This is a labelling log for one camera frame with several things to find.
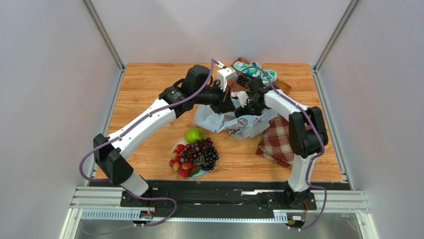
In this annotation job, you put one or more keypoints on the wooden compartment tray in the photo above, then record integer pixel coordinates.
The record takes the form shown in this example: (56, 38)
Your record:
(278, 84)

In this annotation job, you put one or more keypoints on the light blue plastic bag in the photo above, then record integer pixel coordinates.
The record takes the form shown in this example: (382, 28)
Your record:
(242, 127)

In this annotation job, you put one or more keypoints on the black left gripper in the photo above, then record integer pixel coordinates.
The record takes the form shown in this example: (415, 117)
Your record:
(225, 104)

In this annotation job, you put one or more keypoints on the red plaid folded cloth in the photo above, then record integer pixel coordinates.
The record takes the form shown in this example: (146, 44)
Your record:
(274, 144)

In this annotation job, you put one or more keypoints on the red purple fake grape bunch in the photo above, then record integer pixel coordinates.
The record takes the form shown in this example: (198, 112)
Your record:
(199, 148)

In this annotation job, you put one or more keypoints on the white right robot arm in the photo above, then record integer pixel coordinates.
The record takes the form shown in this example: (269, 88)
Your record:
(306, 133)

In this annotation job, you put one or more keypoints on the teal white sock pair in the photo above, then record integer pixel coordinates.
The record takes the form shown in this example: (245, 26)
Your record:
(252, 69)

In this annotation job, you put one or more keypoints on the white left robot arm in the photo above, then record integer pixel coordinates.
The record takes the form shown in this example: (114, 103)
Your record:
(197, 87)

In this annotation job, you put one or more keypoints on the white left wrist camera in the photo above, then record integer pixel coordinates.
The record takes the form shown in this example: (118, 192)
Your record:
(225, 75)

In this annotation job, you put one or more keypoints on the red fake cherry bunch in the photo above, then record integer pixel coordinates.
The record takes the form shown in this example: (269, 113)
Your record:
(181, 161)

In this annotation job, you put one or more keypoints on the green fake apple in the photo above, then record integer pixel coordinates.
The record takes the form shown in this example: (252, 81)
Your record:
(193, 135)

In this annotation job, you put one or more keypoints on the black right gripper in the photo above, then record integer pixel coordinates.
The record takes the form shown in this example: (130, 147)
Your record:
(247, 108)

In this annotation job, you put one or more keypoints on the black rolled sock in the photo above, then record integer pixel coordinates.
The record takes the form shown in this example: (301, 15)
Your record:
(244, 80)

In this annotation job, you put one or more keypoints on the dark fake grape bunch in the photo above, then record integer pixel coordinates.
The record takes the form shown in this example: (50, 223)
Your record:
(210, 157)

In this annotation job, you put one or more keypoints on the cream blue ceramic plate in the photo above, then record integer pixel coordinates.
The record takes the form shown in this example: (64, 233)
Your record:
(202, 173)

